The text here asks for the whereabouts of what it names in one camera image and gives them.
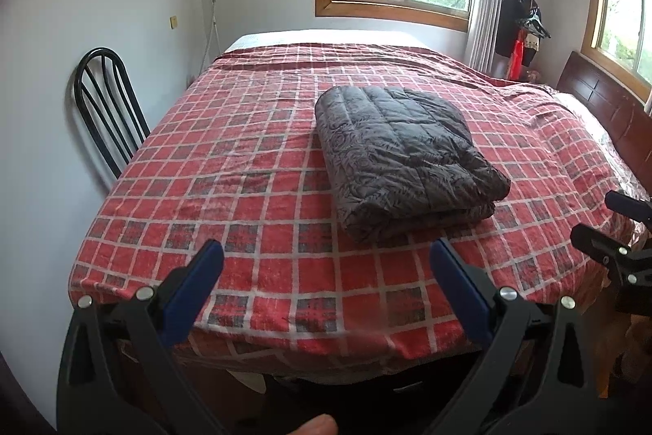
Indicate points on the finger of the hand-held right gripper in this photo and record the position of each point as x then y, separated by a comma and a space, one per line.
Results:
626, 204
593, 241

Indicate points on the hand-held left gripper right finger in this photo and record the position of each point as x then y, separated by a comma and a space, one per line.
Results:
461, 284

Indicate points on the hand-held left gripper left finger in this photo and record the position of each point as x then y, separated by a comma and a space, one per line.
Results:
196, 284

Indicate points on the dark grey quilt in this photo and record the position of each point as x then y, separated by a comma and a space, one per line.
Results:
402, 149

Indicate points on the person's left hand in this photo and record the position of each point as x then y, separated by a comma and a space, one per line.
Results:
313, 426

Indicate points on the red plaid blanket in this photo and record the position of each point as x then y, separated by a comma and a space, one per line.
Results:
229, 190

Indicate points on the wooden headboard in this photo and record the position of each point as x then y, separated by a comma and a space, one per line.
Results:
596, 91

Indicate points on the red hanging item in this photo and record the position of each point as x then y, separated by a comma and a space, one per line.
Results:
517, 58

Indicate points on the black hanging garment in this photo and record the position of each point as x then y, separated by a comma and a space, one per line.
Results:
509, 22

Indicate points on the black metal chair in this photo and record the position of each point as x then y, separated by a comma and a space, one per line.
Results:
77, 83

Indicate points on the white mattress sheet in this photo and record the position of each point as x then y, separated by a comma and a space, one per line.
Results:
316, 36

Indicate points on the yellow wall switch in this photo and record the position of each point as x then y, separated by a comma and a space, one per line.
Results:
173, 21

